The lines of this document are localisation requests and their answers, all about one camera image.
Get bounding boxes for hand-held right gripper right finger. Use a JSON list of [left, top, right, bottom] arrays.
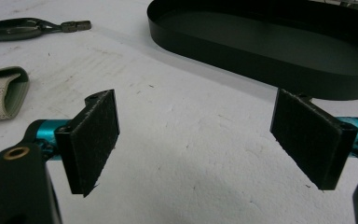
[[269, 88, 358, 191]]

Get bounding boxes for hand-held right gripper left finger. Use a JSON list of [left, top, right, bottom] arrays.
[[27, 89, 121, 198]]

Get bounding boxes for beige patterned pouch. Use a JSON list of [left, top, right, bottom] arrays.
[[0, 66, 31, 124]]

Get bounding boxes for black oval tray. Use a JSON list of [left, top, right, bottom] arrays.
[[146, 0, 358, 101]]

